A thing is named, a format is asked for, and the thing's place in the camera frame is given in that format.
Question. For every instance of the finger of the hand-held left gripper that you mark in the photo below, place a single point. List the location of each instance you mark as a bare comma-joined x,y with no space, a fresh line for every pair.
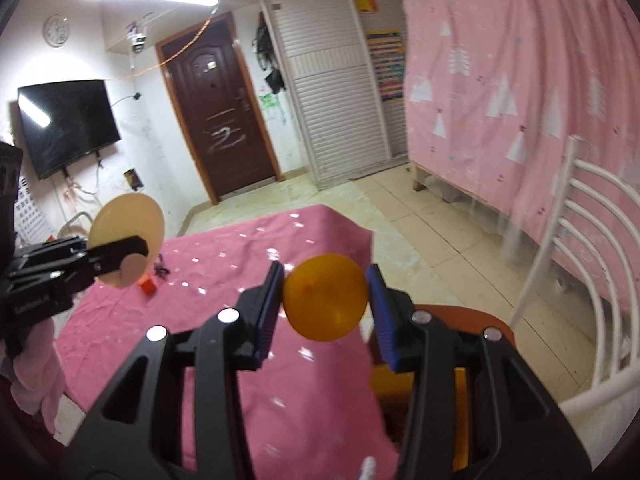
117,252

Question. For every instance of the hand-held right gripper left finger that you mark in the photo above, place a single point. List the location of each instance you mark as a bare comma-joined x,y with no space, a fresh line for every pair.
272,300

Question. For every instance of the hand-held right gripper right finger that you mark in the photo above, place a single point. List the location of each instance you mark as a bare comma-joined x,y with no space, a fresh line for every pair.
377,300

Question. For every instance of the beige plastic disc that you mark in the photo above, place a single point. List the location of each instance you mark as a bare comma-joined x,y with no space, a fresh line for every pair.
125,217

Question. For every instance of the orange plastic disc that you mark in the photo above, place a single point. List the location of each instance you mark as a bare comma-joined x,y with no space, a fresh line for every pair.
325,300

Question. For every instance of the yellow plastic bin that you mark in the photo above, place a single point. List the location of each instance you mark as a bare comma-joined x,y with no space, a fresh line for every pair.
392,395

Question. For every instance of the small red block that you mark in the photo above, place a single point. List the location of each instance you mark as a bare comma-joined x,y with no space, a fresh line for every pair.
148,286

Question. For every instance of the pink star-print tablecloth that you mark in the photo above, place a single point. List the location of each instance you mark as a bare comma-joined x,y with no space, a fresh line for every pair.
225,250

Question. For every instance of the white eye chart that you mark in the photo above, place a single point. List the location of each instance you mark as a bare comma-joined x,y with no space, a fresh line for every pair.
32,210

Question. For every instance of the brown round stool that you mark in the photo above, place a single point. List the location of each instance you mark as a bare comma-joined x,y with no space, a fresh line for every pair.
460,317

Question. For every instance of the dark brown door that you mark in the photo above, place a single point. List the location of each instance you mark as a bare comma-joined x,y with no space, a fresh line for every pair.
220,110

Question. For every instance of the white metal chair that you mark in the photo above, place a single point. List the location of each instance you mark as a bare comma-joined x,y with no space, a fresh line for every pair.
550,240

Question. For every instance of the white louvred wardrobe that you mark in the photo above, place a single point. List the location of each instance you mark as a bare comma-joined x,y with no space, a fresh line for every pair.
330,110

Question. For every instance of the small black hanging bag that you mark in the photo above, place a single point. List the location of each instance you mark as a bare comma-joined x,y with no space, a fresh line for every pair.
274,81

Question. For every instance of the pink tree-print curtain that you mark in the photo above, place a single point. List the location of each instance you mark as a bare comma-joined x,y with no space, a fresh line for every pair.
500,60

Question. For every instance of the white metal frame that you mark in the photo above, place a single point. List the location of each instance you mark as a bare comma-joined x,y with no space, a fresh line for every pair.
75,216

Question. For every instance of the small dark wall sticker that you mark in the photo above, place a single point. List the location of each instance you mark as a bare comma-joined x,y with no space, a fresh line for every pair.
132,180

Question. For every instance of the black wall television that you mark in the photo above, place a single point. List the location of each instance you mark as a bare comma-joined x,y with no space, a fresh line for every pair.
65,125

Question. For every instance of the white security camera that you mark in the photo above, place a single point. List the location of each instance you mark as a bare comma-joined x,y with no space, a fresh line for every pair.
137,42

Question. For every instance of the white round wall clock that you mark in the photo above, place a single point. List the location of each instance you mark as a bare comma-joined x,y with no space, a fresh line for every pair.
56,30

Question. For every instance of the colourful grid wall chart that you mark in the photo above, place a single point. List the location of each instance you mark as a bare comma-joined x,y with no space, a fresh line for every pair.
387,65

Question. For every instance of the orange yellow wall poster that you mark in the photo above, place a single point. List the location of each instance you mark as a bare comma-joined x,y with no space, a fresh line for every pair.
365,2

